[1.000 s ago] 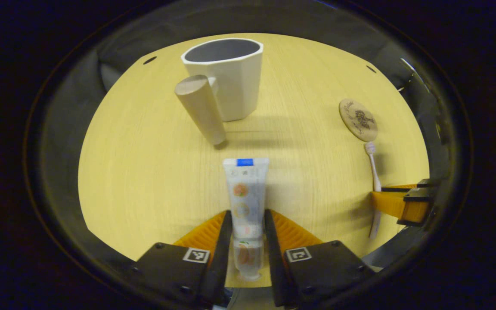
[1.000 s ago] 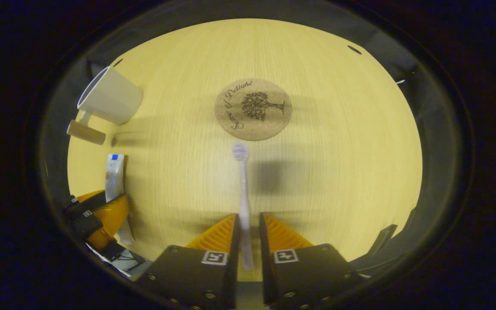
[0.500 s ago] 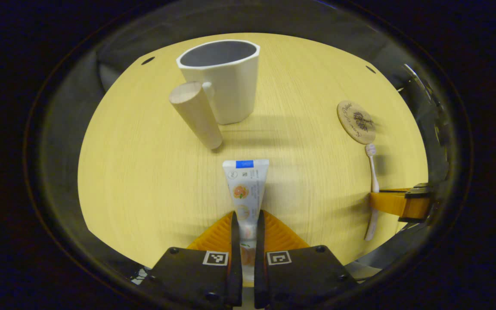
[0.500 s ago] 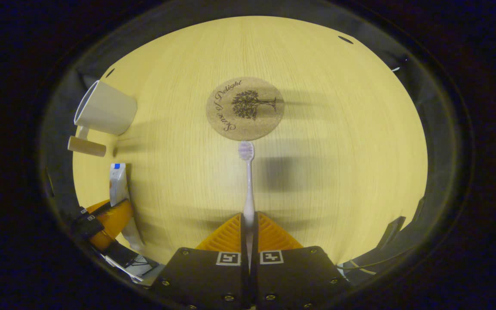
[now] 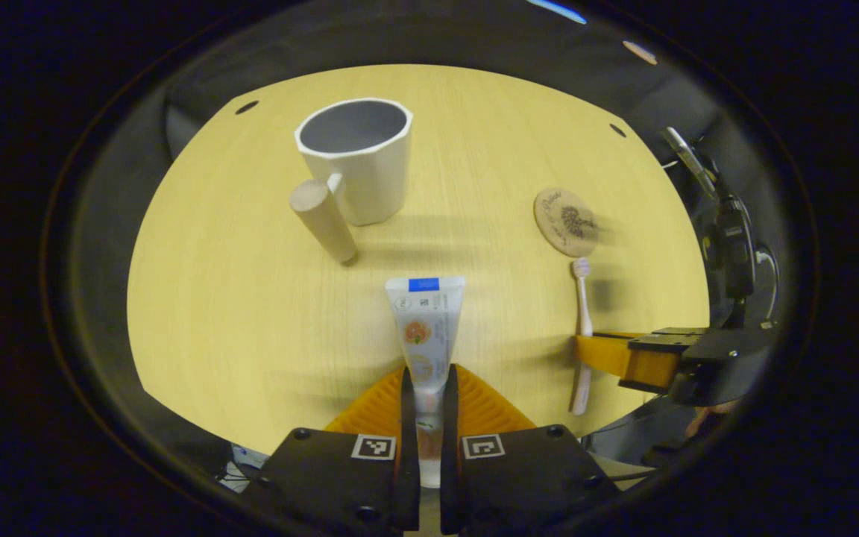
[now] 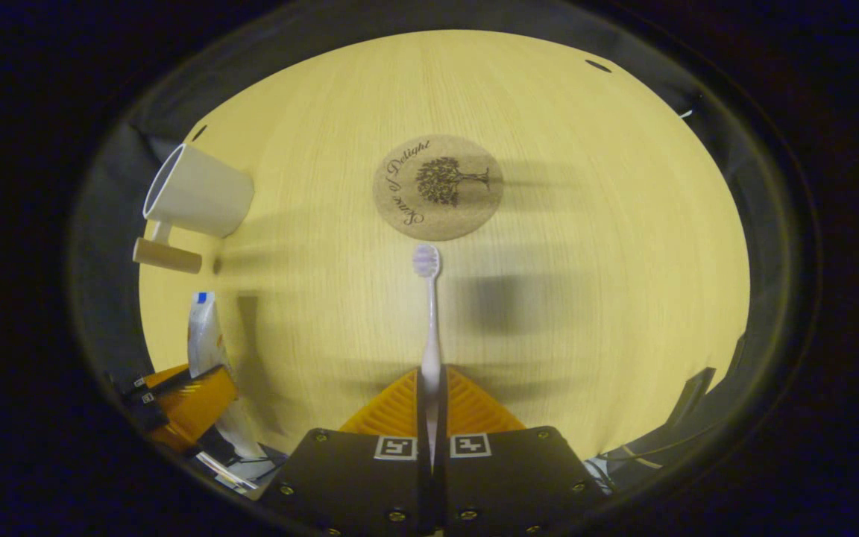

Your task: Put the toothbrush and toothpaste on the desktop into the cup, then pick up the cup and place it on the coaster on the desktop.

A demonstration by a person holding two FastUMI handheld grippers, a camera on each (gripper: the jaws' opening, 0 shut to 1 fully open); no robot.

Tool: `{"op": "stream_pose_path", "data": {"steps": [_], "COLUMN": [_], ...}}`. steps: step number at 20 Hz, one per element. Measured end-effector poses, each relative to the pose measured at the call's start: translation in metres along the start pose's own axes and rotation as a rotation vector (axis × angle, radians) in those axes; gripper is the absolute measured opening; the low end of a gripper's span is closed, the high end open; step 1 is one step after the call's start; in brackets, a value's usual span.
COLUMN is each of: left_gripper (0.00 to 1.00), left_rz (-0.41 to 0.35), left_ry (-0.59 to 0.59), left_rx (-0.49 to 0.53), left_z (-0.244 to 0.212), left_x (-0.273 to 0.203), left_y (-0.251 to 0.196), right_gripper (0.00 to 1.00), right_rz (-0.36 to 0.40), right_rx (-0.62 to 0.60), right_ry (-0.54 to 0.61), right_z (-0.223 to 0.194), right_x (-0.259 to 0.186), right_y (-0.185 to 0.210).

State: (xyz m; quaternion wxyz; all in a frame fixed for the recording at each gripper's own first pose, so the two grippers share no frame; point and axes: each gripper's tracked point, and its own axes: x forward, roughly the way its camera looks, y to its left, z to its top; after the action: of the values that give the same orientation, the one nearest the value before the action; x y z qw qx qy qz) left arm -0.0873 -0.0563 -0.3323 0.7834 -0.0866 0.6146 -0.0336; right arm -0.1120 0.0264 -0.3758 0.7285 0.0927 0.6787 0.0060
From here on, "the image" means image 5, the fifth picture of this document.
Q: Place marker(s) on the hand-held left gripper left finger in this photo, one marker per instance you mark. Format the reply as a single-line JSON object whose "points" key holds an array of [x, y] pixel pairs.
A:
{"points": [[408, 447]]}

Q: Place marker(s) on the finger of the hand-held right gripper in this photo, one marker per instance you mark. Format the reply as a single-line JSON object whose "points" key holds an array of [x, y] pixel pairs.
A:
{"points": [[653, 344], [683, 330]]}

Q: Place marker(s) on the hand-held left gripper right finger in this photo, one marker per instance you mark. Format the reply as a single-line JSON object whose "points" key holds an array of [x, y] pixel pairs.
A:
{"points": [[450, 447]]}

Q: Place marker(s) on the pink toothbrush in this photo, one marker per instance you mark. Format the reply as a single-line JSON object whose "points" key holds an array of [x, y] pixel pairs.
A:
{"points": [[584, 313]]}

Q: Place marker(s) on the white toothpaste tube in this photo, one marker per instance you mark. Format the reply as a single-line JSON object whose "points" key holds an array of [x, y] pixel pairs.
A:
{"points": [[426, 328]]}

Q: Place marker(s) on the round wooden coaster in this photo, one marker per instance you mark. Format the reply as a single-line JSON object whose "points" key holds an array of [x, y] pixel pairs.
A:
{"points": [[564, 224]]}

